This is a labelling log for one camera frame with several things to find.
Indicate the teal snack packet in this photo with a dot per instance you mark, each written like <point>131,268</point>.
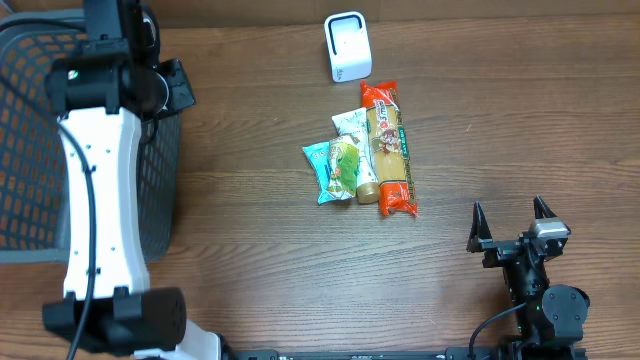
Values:
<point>318,157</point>

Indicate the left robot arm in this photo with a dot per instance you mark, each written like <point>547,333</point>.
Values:
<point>101,96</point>

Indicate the white barcode scanner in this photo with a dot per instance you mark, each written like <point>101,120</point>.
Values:
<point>348,45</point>

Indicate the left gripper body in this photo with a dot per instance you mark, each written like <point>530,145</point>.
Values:
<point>176,83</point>

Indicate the grey plastic shopping basket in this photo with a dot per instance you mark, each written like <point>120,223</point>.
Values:
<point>35,220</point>

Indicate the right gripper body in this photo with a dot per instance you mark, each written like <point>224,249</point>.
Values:
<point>500,255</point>

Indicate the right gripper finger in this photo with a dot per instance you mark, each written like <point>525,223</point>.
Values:
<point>541,209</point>
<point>480,234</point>

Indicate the orange spaghetti packet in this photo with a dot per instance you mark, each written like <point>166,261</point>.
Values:
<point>389,148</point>

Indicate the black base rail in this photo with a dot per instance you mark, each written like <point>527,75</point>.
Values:
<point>452,353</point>

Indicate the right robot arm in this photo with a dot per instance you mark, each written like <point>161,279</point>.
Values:
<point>549,317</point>

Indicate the green drink carton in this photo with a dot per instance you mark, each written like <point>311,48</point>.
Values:
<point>344,166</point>

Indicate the white cosmetic tube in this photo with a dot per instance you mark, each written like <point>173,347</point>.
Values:
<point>355,124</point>

